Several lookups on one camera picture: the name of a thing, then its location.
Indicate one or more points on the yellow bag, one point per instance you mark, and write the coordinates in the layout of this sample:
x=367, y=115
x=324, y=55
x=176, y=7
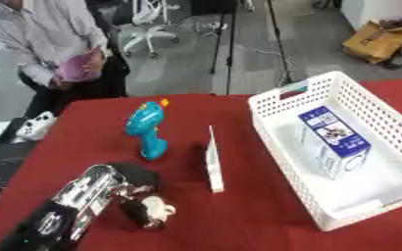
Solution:
x=376, y=40

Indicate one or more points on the blue toy drill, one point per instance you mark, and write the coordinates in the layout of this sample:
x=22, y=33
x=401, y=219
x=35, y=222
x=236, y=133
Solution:
x=144, y=125

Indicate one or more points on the white perforated plastic basket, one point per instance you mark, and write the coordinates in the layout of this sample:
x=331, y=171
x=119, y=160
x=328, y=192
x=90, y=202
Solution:
x=347, y=183

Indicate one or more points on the person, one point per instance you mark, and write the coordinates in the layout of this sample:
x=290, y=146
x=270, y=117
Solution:
x=56, y=49

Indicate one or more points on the black tripod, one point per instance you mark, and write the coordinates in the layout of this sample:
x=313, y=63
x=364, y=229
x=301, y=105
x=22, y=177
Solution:
x=233, y=39

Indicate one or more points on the white game controller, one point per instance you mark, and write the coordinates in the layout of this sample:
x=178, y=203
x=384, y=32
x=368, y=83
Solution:
x=37, y=125

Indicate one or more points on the pink pouch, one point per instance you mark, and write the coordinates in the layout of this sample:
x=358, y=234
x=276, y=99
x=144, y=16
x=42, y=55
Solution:
x=76, y=68

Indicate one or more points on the white office chair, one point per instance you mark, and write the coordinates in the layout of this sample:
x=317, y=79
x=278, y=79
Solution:
x=147, y=26

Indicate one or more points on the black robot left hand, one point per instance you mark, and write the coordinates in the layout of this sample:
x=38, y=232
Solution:
x=141, y=192

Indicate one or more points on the thin white box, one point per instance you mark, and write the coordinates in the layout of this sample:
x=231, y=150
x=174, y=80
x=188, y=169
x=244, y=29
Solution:
x=213, y=163

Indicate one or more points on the blue and white carton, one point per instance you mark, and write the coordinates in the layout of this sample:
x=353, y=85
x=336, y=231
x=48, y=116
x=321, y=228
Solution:
x=336, y=140

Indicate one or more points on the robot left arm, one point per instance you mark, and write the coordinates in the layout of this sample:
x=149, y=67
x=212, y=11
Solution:
x=73, y=202

